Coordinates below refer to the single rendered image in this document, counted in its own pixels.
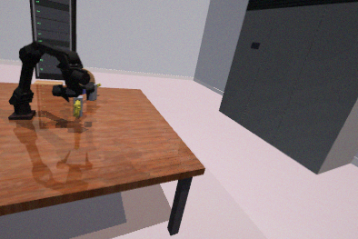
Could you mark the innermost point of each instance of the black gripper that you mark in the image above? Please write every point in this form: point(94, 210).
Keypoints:
point(59, 90)

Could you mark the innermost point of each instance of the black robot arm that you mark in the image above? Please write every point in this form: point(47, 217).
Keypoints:
point(30, 55)

